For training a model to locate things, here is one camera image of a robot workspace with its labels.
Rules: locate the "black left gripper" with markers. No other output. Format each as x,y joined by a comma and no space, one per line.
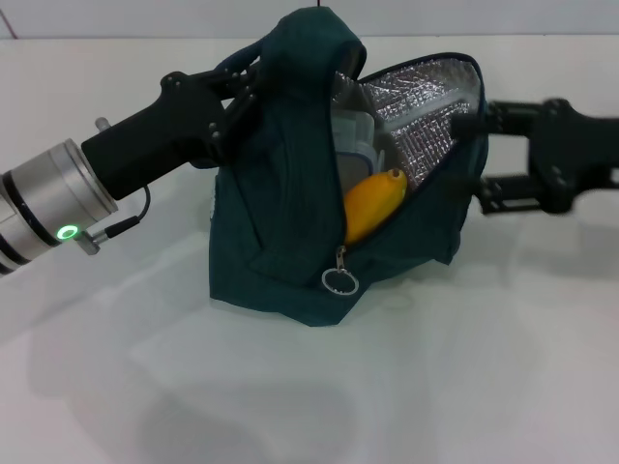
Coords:
155,140

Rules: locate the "dark blue insulated lunch bag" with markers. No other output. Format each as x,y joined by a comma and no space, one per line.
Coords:
290,217

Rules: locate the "yellow toy banana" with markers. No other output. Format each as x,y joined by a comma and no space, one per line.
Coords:
372,208

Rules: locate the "clear plastic lidded food container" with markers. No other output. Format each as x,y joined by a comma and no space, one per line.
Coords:
353,135

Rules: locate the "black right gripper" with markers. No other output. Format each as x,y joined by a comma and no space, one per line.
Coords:
570,154

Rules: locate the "silver cylindrical plug stub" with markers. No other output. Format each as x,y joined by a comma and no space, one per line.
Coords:
103,124

